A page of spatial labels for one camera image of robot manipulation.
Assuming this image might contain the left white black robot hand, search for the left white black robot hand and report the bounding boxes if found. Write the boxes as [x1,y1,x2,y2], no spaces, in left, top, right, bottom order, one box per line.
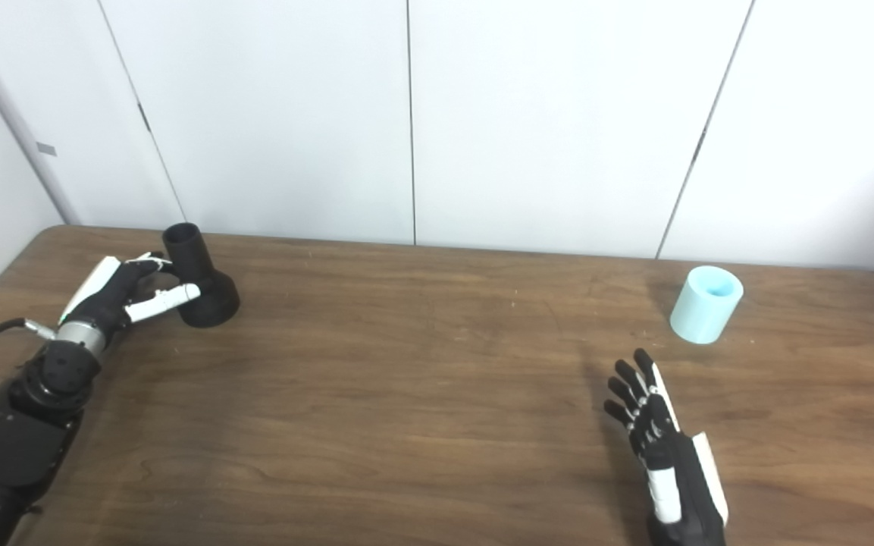
[58,252,202,342]

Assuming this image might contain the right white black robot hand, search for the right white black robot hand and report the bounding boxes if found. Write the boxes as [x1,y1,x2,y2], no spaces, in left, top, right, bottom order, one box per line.
[603,348,730,546]

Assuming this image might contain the black flared nozzle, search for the black flared nozzle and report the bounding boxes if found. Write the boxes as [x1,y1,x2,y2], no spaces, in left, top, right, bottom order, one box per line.
[161,222,241,328]

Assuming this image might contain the light blue cylinder cup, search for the light blue cylinder cup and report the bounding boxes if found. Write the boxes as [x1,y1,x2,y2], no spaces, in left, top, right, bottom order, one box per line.
[669,265,744,345]

